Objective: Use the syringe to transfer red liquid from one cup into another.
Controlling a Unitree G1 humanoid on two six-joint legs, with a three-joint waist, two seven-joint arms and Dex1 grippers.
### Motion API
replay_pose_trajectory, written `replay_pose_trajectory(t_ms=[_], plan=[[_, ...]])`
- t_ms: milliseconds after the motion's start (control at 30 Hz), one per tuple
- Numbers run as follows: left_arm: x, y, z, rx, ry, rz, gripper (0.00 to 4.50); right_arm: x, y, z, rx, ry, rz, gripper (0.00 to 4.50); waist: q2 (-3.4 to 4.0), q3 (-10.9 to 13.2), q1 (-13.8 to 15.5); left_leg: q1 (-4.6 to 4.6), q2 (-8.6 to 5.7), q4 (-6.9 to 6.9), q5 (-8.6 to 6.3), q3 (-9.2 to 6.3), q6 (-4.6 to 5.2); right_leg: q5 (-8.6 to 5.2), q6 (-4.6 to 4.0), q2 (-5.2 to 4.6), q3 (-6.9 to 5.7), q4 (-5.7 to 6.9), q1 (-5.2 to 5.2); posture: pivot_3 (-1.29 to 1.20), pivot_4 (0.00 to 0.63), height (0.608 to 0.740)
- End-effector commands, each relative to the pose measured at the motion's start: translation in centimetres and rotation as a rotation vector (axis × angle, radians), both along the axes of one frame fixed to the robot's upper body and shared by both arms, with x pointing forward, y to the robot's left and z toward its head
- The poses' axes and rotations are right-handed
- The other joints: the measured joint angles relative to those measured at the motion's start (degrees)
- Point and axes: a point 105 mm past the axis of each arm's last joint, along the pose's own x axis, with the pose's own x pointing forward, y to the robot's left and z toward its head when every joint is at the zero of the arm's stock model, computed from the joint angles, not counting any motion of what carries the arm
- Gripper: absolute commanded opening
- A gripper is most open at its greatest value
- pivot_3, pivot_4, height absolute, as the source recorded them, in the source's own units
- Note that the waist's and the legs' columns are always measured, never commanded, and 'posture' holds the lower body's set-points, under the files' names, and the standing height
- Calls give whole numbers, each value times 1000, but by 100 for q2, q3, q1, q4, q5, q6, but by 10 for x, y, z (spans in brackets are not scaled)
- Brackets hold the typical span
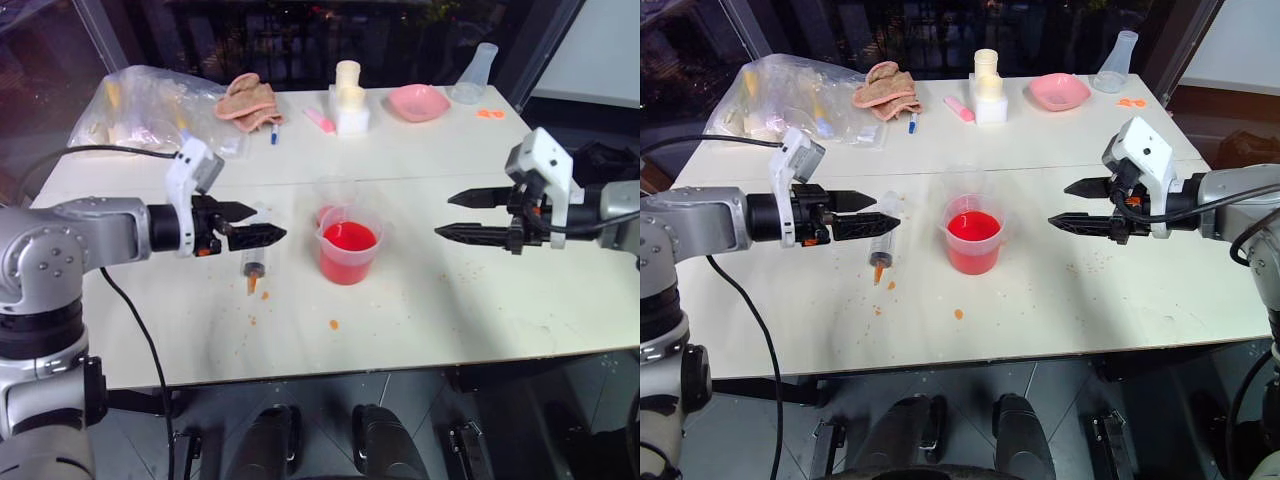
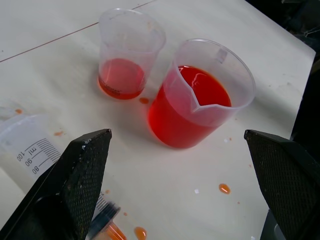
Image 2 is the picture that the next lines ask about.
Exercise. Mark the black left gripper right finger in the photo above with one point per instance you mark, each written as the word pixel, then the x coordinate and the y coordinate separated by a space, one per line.
pixel 287 175

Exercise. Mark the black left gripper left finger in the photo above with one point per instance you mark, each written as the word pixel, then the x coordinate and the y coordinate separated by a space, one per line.
pixel 75 180

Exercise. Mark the small clear plastic beaker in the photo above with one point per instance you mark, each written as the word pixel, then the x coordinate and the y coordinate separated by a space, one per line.
pixel 125 72

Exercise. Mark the large clear plastic beaker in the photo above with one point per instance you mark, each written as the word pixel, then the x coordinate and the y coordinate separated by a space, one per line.
pixel 190 117

